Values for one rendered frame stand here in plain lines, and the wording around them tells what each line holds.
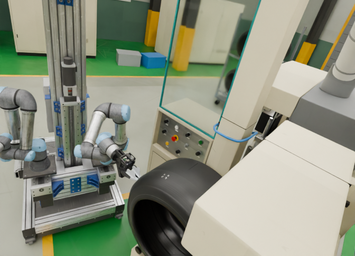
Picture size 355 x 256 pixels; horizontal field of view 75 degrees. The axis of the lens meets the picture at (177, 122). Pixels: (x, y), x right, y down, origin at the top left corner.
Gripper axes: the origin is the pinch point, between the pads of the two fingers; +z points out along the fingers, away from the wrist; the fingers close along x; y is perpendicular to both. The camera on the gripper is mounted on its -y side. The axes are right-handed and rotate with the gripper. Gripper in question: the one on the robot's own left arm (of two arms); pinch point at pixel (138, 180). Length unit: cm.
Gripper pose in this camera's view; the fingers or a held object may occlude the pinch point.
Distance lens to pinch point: 128.3
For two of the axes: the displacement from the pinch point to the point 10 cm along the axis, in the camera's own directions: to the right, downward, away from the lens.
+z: 7.2, 5.6, -4.2
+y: 2.8, -7.8, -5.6
